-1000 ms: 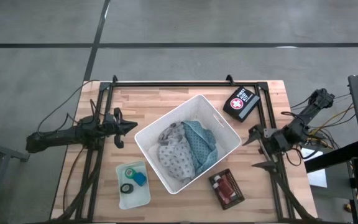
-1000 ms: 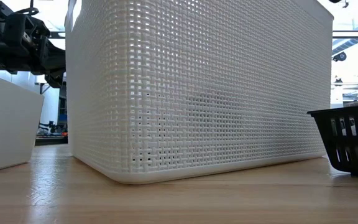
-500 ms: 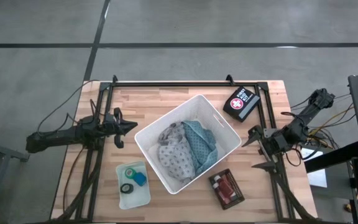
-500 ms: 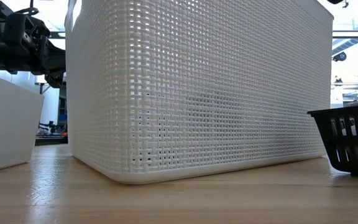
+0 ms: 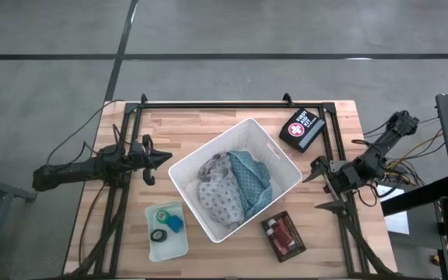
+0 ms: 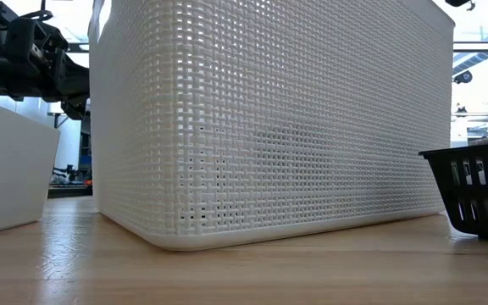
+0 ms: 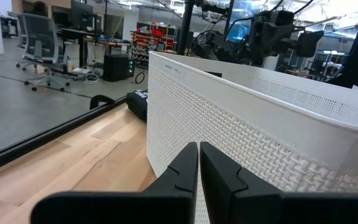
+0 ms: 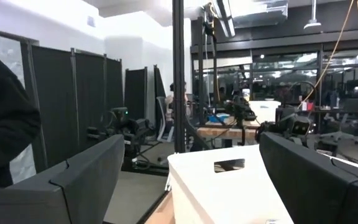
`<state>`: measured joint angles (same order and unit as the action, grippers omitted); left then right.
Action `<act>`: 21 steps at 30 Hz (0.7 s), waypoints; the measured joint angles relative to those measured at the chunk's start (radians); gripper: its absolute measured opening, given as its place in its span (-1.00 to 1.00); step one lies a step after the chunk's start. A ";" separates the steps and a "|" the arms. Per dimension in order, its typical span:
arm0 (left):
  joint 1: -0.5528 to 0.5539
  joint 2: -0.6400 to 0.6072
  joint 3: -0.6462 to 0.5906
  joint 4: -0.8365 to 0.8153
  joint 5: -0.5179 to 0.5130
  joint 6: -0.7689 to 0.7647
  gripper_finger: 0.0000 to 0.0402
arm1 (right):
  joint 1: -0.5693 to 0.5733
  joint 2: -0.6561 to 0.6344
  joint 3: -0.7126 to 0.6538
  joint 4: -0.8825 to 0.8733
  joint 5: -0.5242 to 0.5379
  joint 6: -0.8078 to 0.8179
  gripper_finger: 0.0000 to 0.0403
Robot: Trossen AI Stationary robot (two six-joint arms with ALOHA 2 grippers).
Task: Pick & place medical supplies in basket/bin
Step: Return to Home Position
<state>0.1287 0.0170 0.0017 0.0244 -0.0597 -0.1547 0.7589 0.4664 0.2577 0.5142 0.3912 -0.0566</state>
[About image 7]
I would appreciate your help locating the large white woven basket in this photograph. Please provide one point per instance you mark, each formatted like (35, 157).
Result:
(259, 124)

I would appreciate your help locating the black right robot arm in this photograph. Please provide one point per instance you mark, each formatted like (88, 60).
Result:
(253, 37)

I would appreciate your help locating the black vertical pole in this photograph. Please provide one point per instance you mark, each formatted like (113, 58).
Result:
(186, 26)

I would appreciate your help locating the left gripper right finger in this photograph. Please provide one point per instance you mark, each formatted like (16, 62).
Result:
(259, 202)

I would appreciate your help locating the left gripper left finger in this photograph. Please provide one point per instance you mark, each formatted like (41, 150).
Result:
(154, 199)

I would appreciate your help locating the black support beam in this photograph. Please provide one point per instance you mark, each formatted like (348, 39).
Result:
(357, 53)

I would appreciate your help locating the black computer monitor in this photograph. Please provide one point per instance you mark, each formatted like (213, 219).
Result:
(81, 15)

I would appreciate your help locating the grey mesh office chair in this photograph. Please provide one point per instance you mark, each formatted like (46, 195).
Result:
(40, 49)

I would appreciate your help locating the black metal table frame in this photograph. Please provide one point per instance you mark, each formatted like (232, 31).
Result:
(51, 130)

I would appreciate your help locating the black first aid kit pouch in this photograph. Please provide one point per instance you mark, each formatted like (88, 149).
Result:
(138, 102)

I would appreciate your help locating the black office desk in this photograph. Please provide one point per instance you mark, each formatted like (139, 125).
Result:
(79, 40)

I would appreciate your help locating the black computer tower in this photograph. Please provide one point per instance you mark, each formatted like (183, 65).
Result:
(117, 67)

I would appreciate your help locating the red parts shelf rack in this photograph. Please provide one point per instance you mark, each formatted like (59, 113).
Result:
(151, 40)

